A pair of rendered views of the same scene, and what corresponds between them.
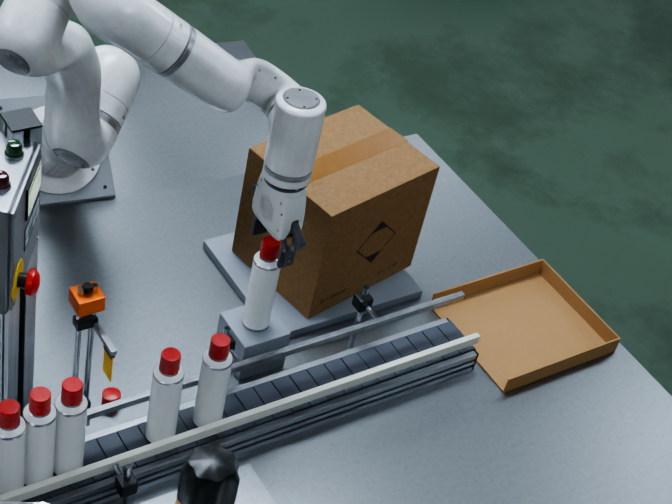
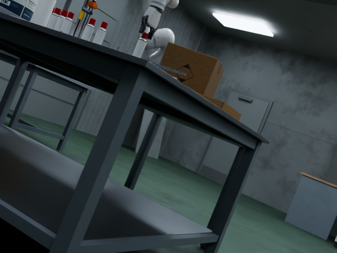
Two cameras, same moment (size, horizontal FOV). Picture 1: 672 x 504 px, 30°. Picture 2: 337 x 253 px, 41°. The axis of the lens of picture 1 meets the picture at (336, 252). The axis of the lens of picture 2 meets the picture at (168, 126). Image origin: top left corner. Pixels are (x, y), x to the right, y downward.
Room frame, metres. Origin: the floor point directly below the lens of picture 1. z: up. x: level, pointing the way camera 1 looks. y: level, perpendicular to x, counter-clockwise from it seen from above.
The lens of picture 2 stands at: (1.07, -2.40, 0.66)
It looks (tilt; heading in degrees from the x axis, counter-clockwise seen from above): 1 degrees up; 69
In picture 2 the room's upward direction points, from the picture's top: 22 degrees clockwise
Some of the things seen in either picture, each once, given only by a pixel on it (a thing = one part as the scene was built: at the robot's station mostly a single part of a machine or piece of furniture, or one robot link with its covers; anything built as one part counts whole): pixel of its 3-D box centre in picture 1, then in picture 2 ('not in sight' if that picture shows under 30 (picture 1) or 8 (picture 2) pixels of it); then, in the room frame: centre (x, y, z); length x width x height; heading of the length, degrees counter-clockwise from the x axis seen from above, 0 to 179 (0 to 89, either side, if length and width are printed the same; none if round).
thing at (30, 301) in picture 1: (17, 292); (87, 8); (1.37, 0.47, 1.16); 0.04 x 0.04 x 0.67; 41
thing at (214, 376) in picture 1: (213, 381); (98, 39); (1.46, 0.15, 0.98); 0.05 x 0.05 x 0.20
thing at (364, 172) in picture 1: (333, 209); (188, 78); (1.99, 0.02, 0.99); 0.30 x 0.24 x 0.27; 142
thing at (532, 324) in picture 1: (524, 322); (203, 102); (1.95, -0.41, 0.85); 0.30 x 0.26 x 0.04; 131
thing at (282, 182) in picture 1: (286, 169); (157, 7); (1.69, 0.11, 1.29); 0.09 x 0.08 x 0.03; 41
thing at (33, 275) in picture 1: (28, 281); not in sight; (1.24, 0.41, 1.32); 0.04 x 0.03 x 0.04; 6
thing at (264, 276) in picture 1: (263, 282); (139, 49); (1.69, 0.12, 1.02); 0.05 x 0.05 x 0.20
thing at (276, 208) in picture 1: (281, 198); (152, 17); (1.69, 0.11, 1.22); 0.10 x 0.07 x 0.11; 41
